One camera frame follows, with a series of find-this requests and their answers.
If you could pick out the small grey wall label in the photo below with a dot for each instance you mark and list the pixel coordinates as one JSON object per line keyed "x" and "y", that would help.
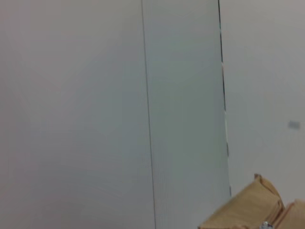
{"x": 294, "y": 124}

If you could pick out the khaki fabric food bag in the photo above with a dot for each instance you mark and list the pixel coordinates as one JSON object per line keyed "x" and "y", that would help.
{"x": 250, "y": 207}

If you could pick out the silver zipper pull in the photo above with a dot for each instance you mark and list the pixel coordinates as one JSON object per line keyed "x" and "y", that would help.
{"x": 266, "y": 225}

